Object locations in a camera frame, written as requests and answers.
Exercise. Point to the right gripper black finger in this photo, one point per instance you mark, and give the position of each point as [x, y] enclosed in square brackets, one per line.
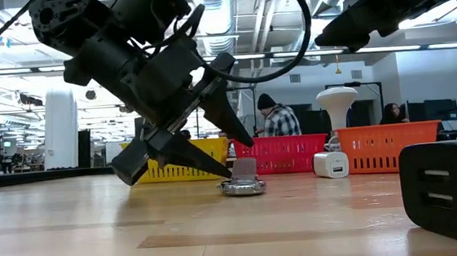
[363, 21]

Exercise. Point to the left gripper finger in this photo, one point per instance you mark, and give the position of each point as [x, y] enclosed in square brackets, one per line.
[186, 156]
[225, 112]

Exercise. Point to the brown band silver watch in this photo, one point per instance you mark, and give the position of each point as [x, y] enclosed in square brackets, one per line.
[243, 184]

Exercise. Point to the white cube USB charger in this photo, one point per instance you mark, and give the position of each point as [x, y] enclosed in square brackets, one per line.
[329, 164]

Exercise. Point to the yellow plastic basket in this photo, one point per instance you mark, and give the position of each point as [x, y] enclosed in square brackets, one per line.
[214, 153]

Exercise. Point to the black computer monitor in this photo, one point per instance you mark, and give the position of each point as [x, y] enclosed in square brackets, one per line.
[139, 129]
[441, 110]

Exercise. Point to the person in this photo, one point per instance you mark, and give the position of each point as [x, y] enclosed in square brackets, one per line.
[281, 121]
[394, 113]

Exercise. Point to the red plastic basket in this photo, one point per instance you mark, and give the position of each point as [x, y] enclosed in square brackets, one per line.
[283, 154]

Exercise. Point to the black tall cabinet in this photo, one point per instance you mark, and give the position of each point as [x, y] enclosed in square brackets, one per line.
[84, 143]

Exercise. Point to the white round column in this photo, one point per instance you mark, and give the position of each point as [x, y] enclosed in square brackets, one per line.
[60, 129]

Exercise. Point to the white mushroom-shaped lamp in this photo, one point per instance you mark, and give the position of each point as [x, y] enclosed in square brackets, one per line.
[337, 103]

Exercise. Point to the orange plastic basket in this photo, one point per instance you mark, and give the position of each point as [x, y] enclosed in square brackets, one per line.
[389, 144]

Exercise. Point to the green lit sign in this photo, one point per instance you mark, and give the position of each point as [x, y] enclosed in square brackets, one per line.
[7, 143]

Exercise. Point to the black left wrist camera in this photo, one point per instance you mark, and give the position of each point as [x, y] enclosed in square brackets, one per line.
[167, 71]

